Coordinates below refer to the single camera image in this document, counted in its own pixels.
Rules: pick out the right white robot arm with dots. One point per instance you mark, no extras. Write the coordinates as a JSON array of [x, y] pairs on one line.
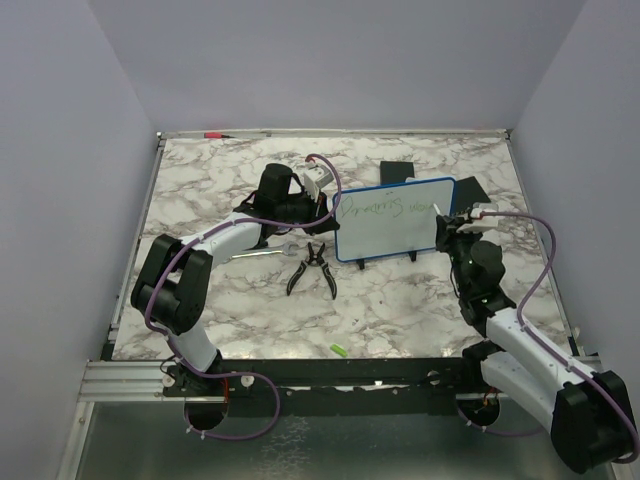
[[586, 413]]

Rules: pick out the green marker cap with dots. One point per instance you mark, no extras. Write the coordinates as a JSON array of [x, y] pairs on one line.
[[338, 350]]

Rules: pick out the black flat box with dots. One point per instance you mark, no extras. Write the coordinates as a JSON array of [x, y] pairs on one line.
[[395, 172]]

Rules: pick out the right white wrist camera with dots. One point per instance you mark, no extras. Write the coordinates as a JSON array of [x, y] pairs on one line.
[[479, 218]]

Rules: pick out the black handled pliers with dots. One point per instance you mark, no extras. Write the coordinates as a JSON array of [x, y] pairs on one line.
[[314, 259]]

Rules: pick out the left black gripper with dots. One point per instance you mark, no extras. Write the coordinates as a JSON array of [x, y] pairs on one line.
[[316, 209]]

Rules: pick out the red marker on rail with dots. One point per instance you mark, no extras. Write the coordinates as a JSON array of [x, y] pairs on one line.
[[216, 135]]

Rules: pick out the silver open end wrench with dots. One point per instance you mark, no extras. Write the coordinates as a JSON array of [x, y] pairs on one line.
[[287, 249]]

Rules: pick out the blue framed whiteboard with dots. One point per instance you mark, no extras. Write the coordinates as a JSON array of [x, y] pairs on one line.
[[390, 220]]

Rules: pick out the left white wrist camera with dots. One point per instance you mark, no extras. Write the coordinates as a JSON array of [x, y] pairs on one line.
[[315, 177]]

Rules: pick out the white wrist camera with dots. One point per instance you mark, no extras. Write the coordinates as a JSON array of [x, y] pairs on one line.
[[479, 218], [315, 177]]

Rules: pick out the black network switch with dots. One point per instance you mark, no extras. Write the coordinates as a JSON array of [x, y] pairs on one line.
[[468, 192]]

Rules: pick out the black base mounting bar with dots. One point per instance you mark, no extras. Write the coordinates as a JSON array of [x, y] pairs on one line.
[[335, 387]]

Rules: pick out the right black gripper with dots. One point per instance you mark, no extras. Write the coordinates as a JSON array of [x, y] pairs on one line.
[[448, 231]]

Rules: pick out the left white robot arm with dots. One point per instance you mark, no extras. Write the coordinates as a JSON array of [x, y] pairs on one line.
[[171, 289]]

